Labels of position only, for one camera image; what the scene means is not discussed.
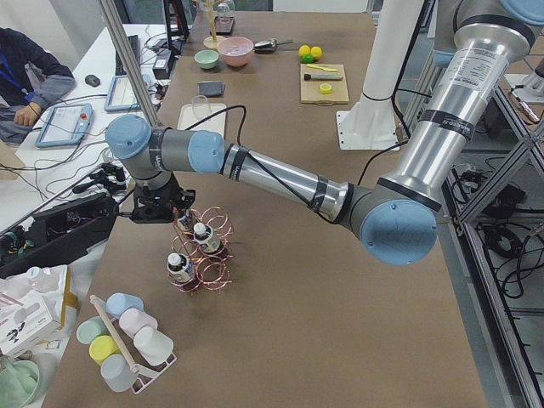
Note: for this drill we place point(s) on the seated person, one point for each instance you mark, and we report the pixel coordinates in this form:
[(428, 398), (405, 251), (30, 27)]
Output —
[(32, 79)]

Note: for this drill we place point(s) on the green empty bowl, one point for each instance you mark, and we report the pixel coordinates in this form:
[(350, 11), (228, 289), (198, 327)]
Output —
[(207, 59)]

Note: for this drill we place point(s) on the half lemon slice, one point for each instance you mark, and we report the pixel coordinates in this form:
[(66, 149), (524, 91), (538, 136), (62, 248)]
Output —
[(325, 88)]

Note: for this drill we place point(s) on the tea bottle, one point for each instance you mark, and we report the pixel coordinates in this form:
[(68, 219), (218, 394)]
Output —
[(207, 239), (186, 221), (180, 268)]

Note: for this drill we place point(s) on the bamboo cutting board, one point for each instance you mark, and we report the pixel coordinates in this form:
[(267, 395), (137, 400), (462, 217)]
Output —
[(309, 91)]

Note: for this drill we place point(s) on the pink bowl of ice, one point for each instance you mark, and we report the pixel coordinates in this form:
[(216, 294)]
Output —
[(236, 51)]

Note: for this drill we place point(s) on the green cup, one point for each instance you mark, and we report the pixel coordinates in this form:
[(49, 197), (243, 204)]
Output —
[(90, 329)]

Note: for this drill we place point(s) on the copper wire bottle basket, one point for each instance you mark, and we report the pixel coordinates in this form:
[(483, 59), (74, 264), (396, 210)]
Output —
[(211, 271)]

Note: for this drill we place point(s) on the yellow cup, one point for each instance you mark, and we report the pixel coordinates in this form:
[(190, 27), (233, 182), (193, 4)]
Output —
[(101, 348)]

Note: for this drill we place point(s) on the tea bottle front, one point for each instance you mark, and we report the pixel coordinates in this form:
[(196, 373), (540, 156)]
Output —
[(180, 268)]

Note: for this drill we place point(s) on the grey folded cloth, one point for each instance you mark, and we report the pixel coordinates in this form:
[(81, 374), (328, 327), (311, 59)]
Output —
[(211, 88)]

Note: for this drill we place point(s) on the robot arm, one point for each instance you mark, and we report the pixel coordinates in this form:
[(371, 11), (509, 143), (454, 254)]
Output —
[(396, 219)]

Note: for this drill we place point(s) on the upper teach pendant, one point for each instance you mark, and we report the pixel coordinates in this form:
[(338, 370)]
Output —
[(120, 96)]

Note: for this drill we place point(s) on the aluminium frame post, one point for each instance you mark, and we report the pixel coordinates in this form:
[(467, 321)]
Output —
[(119, 39)]

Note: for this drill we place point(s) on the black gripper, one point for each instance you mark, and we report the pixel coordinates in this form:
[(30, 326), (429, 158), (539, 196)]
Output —
[(185, 200)]

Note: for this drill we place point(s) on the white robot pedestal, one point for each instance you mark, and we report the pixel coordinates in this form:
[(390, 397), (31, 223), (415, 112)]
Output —
[(370, 123)]

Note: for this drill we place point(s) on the yellow plastic knife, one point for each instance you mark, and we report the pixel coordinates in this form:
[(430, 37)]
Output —
[(322, 68)]

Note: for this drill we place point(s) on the lower teach pendant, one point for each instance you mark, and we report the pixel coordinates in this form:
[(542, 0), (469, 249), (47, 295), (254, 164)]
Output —
[(65, 125)]

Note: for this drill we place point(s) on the teach pendant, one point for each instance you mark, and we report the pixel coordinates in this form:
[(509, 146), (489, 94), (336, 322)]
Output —
[(120, 96), (65, 125)]

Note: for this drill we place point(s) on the black computer mouse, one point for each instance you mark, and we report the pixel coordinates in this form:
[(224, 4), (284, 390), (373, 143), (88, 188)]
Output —
[(92, 80)]

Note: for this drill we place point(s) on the clear wine glass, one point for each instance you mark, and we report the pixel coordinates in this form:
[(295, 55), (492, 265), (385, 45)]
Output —
[(201, 107)]

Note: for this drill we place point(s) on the grey cup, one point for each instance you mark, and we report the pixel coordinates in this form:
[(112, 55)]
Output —
[(117, 374)]

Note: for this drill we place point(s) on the steel ice scoop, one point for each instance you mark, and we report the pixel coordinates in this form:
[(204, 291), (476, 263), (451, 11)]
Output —
[(269, 46)]

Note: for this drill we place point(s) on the white cup rack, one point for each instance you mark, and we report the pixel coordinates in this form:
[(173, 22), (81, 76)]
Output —
[(146, 374)]

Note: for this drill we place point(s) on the wooden mug tree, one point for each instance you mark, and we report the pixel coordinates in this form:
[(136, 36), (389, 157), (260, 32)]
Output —
[(206, 6)]

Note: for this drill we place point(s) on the pink cup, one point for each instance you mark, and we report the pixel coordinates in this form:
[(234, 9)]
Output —
[(133, 320)]

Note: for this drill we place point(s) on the white cup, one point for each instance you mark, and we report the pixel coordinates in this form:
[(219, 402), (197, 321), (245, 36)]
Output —
[(153, 345)]

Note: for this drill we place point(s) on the blue cup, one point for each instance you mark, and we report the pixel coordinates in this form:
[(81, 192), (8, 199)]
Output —
[(119, 302)]

